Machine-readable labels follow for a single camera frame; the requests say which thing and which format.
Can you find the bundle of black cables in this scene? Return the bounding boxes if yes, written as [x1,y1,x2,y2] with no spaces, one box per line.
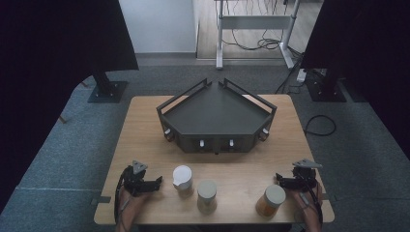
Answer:
[221,0,305,52]

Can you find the white desk frame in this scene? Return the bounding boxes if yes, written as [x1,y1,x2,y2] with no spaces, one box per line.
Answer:
[215,0,303,71]

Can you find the hand-held gripper cable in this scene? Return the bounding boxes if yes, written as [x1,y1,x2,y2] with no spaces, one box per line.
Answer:
[112,166,131,224]
[299,173,325,226]

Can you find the black stand base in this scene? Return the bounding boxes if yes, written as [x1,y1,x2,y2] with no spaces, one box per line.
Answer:
[306,69,348,103]
[87,71,130,104]

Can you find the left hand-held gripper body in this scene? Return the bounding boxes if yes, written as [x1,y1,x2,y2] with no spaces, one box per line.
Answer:
[123,159,153,197]

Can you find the left hand-held gripper cable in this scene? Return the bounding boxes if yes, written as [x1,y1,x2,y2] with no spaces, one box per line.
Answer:
[112,166,131,224]

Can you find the wide spice jar beige lid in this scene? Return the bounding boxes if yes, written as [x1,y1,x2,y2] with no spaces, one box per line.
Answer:
[255,184,287,218]

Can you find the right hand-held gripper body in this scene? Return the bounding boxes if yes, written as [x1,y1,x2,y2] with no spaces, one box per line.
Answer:
[291,159,324,192]

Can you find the person's left hand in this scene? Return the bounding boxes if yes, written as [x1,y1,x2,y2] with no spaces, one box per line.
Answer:
[118,188,151,219]

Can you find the right hand-held gripper cable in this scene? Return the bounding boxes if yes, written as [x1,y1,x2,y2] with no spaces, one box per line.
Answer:
[299,173,325,226]

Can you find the person's right hand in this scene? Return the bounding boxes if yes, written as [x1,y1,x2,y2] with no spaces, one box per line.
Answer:
[286,183,324,220]

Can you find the slim spice jar beige lid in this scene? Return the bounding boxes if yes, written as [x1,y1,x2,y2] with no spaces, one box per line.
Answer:
[196,179,219,216]

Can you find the black curtain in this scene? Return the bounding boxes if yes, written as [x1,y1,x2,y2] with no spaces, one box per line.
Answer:
[0,0,140,214]
[301,0,410,160]

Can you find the black corner rack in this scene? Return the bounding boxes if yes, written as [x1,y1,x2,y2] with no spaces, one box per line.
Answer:
[156,76,278,156]

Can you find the looped black floor cable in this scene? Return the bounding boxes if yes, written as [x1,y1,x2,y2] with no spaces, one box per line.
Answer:
[304,114,337,137]

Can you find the spice jar with spouted white lid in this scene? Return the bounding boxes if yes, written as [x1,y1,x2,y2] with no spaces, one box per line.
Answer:
[172,164,194,196]

